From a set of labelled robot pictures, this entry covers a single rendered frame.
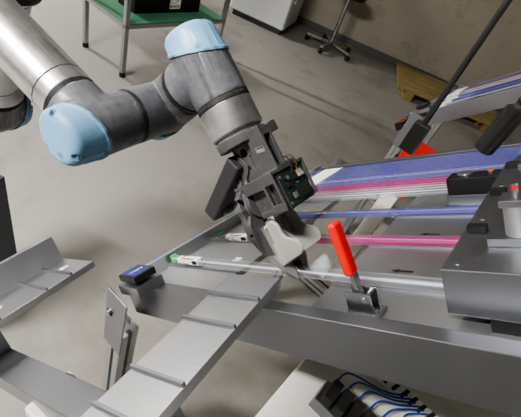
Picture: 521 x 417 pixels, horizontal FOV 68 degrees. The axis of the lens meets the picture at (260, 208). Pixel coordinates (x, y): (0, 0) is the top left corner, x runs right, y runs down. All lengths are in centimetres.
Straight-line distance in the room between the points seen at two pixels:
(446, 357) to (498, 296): 7
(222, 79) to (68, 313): 120
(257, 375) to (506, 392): 121
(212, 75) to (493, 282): 38
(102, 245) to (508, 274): 155
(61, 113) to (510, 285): 48
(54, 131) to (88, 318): 110
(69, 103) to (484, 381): 50
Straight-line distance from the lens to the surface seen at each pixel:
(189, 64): 53
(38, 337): 153
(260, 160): 50
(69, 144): 50
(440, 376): 41
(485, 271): 38
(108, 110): 52
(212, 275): 66
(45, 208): 189
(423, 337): 39
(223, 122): 50
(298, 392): 84
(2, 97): 106
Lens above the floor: 134
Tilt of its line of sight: 40 degrees down
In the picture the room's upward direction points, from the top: 23 degrees clockwise
